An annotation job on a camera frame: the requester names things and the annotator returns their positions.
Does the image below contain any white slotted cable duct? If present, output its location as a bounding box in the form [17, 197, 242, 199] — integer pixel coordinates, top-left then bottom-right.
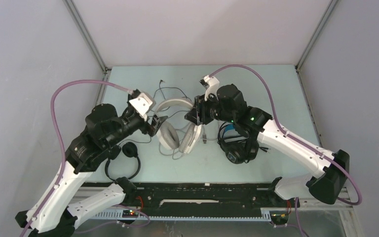
[89, 209, 271, 222]

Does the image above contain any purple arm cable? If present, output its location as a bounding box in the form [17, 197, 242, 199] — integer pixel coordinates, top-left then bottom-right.
[209, 64, 363, 206]
[19, 80, 135, 237]

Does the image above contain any black blue gaming headset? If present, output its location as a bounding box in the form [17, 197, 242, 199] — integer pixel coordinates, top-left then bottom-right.
[217, 122, 269, 164]

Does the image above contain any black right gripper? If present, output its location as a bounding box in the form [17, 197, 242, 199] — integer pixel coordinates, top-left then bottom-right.
[184, 91, 235, 126]

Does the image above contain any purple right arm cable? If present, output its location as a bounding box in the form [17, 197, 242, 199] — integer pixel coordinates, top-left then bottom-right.
[209, 64, 363, 206]

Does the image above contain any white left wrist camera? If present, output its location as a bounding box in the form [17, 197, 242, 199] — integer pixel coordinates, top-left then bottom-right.
[128, 90, 156, 121]

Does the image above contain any small black on-ear headphones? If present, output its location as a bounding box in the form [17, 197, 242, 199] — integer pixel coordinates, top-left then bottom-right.
[104, 141, 142, 181]

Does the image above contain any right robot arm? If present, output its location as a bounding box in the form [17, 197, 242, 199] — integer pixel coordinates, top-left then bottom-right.
[185, 84, 349, 206]

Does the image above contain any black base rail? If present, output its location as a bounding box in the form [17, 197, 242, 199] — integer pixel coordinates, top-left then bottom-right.
[75, 182, 311, 219]

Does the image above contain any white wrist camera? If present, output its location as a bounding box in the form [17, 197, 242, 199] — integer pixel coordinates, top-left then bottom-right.
[199, 75, 220, 101]
[128, 90, 156, 121]

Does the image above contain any aluminium corner frame post right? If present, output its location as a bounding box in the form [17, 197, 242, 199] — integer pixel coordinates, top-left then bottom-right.
[296, 0, 340, 73]

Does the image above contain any aluminium corner frame post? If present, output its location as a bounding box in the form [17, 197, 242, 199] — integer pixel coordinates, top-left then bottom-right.
[63, 0, 110, 74]
[296, 0, 340, 73]

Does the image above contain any white grey gaming headset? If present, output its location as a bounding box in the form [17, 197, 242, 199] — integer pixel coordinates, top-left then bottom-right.
[154, 97, 203, 154]

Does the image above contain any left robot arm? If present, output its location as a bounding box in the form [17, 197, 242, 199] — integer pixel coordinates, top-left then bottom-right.
[15, 104, 166, 237]

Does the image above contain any aluminium corner frame post left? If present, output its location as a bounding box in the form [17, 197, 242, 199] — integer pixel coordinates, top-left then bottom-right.
[63, 0, 110, 74]

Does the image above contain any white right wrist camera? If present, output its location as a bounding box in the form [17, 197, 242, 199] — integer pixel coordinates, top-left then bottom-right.
[199, 75, 220, 101]

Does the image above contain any grey USB headset cable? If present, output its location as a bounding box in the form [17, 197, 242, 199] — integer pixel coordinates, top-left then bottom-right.
[158, 125, 223, 161]

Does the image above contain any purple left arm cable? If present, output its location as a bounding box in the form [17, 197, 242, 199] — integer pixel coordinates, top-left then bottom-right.
[19, 80, 135, 237]

